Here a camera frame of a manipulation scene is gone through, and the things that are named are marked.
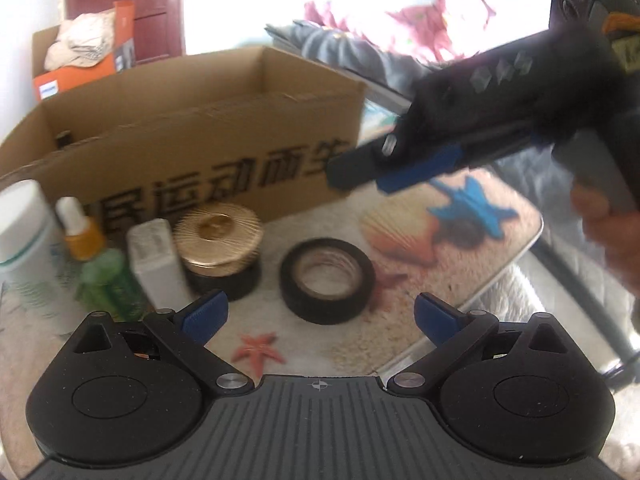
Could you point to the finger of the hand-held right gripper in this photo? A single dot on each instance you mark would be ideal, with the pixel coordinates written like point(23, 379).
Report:
point(360, 167)

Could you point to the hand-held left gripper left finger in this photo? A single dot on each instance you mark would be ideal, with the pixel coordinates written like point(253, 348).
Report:
point(206, 316)

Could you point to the large brown cardboard box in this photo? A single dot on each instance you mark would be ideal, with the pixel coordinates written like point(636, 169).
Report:
point(200, 160)

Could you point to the orange product box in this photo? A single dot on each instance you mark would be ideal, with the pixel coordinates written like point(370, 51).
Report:
point(75, 77)

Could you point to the white bottle with white cap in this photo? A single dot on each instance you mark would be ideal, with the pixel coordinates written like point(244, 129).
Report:
point(27, 240)

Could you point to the black electrical tape roll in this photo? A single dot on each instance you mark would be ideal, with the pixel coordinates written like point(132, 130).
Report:
point(300, 285)

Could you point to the white rectangular bottle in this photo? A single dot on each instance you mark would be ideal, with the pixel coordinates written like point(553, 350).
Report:
point(155, 265)

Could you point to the person's right hand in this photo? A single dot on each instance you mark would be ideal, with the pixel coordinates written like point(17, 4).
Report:
point(620, 245)

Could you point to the black jar with gold lid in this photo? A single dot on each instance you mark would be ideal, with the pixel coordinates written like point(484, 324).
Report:
point(220, 245)

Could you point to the grey patterned quilt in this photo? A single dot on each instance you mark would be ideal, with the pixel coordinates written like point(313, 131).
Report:
point(340, 50)

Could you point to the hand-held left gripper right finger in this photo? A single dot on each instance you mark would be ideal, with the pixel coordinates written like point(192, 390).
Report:
point(436, 321)

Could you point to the green dropper bottle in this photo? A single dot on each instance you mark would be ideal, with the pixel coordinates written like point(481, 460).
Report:
point(105, 280)

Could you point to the beige cloth hat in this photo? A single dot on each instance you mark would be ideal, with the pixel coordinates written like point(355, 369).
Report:
point(80, 42)

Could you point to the pink floral blanket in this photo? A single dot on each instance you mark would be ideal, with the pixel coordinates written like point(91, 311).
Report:
point(430, 20)

